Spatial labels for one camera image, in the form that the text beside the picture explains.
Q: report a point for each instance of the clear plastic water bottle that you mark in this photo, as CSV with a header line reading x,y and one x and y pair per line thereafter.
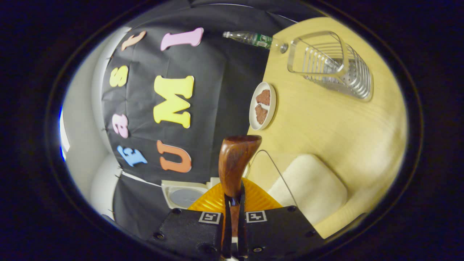
x,y
261,40

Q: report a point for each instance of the brown meat piece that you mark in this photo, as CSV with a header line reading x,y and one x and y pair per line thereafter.
x,y
264,98
261,114

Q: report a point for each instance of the white rice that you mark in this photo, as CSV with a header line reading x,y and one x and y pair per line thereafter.
x,y
311,185

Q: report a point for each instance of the brown wooden spoon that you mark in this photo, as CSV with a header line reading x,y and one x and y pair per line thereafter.
x,y
235,163

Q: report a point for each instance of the black backdrop cloth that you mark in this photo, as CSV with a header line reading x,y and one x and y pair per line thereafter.
x,y
217,90

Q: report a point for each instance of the white rice cooker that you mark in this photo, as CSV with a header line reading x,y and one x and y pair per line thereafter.
x,y
181,195

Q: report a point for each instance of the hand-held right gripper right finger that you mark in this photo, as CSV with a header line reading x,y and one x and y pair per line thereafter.
x,y
242,232

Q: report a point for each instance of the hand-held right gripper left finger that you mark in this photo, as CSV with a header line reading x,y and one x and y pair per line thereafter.
x,y
226,232

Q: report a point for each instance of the white round plate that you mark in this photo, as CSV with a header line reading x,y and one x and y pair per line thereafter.
x,y
272,108

